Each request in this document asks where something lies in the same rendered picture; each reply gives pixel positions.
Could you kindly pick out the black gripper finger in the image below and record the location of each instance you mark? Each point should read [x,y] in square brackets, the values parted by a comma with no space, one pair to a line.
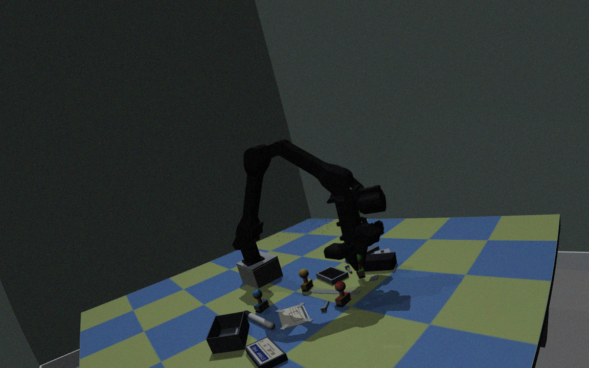
[362,251]
[352,259]

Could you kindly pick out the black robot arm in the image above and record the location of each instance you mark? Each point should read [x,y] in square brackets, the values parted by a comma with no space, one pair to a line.
[336,179]

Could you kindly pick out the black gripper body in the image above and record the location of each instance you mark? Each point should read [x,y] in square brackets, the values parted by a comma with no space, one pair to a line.
[340,251]

